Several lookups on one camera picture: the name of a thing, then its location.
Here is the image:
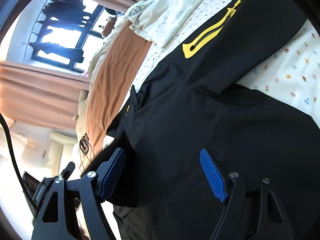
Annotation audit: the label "polka dot white bed sheet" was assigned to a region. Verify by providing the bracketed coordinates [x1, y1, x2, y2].
[99, 0, 319, 157]

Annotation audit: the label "black wire hanger bundle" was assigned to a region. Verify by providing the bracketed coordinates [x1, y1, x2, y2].
[77, 132, 94, 173]

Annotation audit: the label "cream crumpled duvet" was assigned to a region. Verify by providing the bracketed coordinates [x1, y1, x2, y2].
[87, 17, 126, 86]

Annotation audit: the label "black cable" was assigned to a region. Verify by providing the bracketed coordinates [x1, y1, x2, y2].
[0, 113, 38, 215]

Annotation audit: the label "left pink curtain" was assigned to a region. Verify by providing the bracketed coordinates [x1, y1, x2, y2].
[1, 61, 89, 130]

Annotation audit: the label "beige plush toy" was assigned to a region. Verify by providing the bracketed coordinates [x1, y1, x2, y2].
[73, 89, 89, 122]

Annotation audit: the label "dark hanging clothes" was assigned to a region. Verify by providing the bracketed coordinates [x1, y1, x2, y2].
[29, 0, 90, 63]

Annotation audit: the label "white crumpled cloth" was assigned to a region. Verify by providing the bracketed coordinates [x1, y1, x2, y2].
[126, 0, 204, 48]

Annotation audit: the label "orange brown blanket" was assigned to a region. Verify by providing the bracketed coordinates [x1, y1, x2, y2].
[85, 20, 151, 158]

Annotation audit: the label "large black jacket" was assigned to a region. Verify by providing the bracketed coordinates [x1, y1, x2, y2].
[91, 0, 319, 239]

